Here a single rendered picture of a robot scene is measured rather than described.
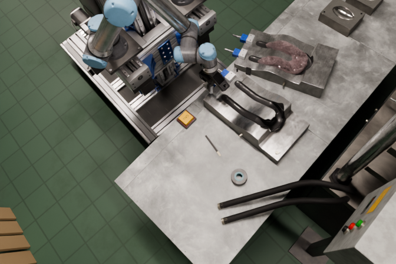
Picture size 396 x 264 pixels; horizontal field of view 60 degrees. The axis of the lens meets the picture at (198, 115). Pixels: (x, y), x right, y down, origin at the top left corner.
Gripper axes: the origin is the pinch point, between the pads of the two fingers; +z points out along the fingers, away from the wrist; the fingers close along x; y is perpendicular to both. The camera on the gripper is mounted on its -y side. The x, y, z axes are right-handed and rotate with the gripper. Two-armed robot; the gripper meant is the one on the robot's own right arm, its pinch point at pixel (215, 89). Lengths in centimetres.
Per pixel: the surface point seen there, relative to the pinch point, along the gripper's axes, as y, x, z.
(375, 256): -90, 30, -56
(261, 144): -36.7, 6.6, 4.6
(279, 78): -19.8, -28.6, 4.4
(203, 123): -4.2, 16.3, 11.0
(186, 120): 2.5, 21.7, 7.3
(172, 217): -27, 63, 11
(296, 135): -46.8, -8.2, 5.0
